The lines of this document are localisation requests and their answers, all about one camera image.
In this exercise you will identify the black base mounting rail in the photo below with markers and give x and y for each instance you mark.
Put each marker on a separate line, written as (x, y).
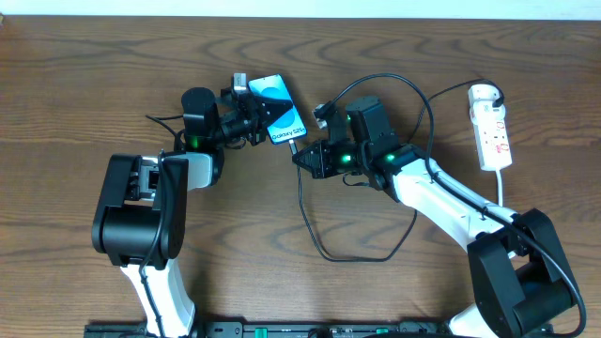
(233, 329)

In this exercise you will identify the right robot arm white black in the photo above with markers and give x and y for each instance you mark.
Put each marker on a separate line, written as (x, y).
(520, 276)

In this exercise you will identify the white USB charger plug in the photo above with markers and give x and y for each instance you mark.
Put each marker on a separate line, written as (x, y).
(482, 98)

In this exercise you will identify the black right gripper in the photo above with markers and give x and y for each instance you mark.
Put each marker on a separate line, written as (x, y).
(324, 159)

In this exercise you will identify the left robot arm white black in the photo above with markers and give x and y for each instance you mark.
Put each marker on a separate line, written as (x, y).
(140, 218)

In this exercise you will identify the Samsung Galaxy smartphone blue screen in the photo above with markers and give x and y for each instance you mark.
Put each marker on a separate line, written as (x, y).
(283, 118)

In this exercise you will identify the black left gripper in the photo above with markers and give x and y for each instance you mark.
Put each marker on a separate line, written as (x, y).
(255, 120)

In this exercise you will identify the white power strip red switches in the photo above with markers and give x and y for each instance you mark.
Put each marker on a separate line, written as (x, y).
(490, 135)

